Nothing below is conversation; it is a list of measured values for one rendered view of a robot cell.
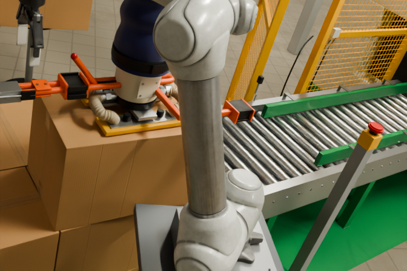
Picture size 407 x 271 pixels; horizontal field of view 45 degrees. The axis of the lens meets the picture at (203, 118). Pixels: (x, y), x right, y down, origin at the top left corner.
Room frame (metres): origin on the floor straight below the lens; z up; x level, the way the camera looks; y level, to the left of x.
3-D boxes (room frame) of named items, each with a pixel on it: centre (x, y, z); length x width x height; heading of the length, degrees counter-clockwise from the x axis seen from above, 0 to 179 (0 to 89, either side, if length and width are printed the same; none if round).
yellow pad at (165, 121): (1.52, 0.22, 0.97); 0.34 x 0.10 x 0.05; 132
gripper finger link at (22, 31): (1.36, 0.63, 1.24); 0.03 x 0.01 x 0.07; 132
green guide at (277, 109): (3.14, -0.88, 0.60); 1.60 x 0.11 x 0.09; 134
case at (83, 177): (1.60, 0.30, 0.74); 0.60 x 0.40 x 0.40; 130
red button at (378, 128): (1.92, -0.73, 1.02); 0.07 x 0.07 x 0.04
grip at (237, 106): (1.60, -0.12, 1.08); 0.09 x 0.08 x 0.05; 42
